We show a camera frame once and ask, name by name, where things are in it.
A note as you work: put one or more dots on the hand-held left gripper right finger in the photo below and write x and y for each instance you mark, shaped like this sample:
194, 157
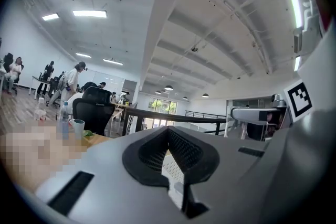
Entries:
231, 165

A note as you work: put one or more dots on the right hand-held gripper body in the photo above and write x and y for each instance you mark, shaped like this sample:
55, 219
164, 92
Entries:
299, 102

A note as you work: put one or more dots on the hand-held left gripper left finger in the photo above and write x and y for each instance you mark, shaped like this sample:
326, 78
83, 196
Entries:
105, 178

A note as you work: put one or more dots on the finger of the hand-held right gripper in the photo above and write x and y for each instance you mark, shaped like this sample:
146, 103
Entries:
246, 115

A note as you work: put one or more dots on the ceiling tube light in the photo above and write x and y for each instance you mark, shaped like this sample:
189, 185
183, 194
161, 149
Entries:
113, 61
83, 55
297, 63
89, 13
294, 2
50, 16

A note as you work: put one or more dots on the black balcony railing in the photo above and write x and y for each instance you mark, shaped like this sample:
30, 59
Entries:
204, 113

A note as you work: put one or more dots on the green plastic leaf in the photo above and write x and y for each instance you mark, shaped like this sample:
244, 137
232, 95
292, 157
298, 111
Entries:
88, 133

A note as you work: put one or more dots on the white mug teal inside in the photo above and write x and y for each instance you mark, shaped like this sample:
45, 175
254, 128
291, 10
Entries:
78, 129

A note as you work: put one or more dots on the watermelon slice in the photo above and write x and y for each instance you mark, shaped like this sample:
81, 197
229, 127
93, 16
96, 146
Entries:
71, 122

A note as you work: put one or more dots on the black office chair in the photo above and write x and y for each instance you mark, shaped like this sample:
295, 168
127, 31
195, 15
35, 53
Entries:
92, 110

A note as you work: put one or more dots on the wooden office desk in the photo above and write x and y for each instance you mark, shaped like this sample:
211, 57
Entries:
118, 107

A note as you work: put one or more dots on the blue label water bottle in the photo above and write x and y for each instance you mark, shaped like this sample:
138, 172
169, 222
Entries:
64, 115

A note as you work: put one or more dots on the black metal railing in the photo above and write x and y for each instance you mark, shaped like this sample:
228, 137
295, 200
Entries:
157, 115

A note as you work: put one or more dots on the white ceiling pipe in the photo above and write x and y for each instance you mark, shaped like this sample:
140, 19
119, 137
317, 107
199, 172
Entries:
309, 15

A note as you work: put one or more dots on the grey office desk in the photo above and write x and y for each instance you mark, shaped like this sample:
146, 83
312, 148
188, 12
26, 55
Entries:
39, 79

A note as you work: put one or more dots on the large glass window wall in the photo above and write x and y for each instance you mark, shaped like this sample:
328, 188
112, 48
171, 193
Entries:
162, 106

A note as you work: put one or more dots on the black ceiling camera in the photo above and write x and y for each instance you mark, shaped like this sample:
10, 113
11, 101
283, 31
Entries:
194, 49

